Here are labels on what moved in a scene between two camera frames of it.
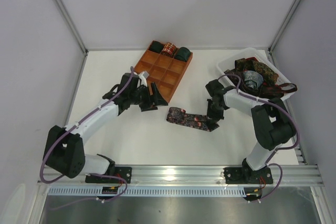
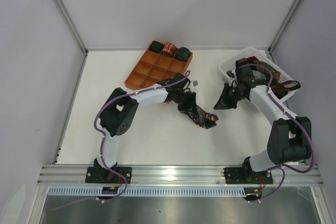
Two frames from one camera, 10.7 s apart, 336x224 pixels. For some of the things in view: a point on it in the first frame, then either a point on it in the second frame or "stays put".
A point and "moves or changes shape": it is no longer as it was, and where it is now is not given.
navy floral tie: [177, 115] moves or changes shape
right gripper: [214, 115] to [228, 94]
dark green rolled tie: [156, 46] stays put
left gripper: [146, 98] to [188, 100]
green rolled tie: [182, 53] stays put
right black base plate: [244, 176] stays put
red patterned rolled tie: [169, 50] stays put
